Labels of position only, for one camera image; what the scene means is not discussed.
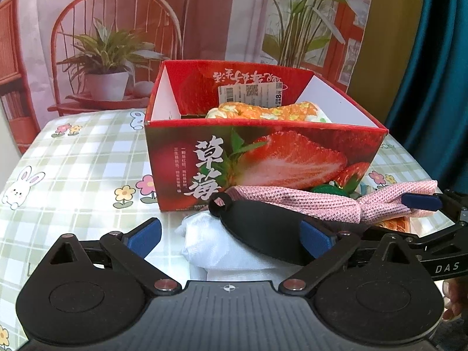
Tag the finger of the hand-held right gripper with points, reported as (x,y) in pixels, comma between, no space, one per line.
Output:
(448,265)
(420,201)

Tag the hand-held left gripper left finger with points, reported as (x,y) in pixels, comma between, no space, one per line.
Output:
(146,234)

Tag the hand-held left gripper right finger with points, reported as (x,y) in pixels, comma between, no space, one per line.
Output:
(316,239)

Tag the pink knitted cloth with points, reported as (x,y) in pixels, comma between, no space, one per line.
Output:
(292,199)

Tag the white cloth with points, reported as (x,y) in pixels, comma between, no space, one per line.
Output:
(219,252)

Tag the red strawberry-print cardboard box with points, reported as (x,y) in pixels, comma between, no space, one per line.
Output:
(292,153)

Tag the orange floral cloth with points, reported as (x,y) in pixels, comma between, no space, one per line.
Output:
(256,111)

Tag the person's right hand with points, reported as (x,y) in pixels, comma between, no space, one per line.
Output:
(455,296)

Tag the orange patterned pouch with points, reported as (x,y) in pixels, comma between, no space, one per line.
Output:
(393,226)

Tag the green checkered cartoon tablecloth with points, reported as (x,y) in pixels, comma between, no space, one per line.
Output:
(73,175)

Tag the blue curtain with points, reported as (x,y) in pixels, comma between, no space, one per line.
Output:
(438,80)

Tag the printed room-scene wall tapestry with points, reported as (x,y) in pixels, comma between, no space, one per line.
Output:
(219,14)

